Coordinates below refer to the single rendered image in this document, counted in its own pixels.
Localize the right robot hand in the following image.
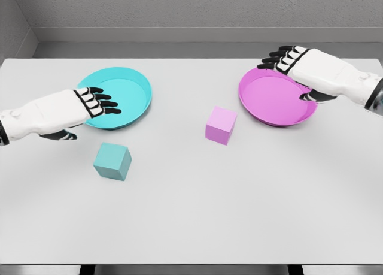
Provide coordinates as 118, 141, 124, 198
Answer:
257, 45, 358, 103

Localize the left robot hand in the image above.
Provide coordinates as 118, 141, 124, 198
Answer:
35, 87, 122, 141

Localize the pink plate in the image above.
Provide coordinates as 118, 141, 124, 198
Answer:
238, 67, 318, 128

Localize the cyan plate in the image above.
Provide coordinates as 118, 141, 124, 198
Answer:
77, 66, 153, 131

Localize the cyan block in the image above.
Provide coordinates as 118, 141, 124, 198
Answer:
93, 142, 132, 182

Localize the pink block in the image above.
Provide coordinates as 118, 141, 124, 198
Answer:
205, 105, 238, 146

